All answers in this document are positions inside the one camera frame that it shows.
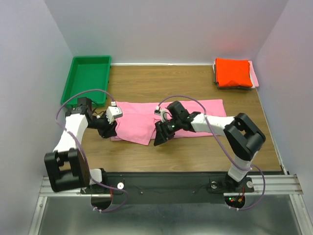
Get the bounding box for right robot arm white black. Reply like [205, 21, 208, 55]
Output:
[154, 101, 266, 191]

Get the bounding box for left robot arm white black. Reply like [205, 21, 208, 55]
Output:
[44, 97, 123, 193]

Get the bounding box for aluminium frame rail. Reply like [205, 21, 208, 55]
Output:
[39, 175, 303, 197]

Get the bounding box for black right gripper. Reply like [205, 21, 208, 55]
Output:
[154, 117, 182, 145]

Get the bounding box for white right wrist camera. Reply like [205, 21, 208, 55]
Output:
[154, 105, 171, 122]

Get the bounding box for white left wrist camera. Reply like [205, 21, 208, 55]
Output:
[105, 101, 123, 124]

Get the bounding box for green plastic tray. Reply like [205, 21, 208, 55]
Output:
[61, 55, 112, 104]

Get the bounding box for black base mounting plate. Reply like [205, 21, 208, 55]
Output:
[79, 172, 251, 209]

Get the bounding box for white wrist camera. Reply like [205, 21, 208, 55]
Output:
[154, 105, 171, 122]
[105, 101, 123, 124]

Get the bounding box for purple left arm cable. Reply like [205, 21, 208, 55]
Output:
[55, 89, 129, 213]

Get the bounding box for folded light pink t shirt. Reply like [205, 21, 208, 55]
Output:
[249, 61, 259, 89]

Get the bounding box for folded orange t shirt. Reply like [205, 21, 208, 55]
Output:
[215, 58, 252, 88]

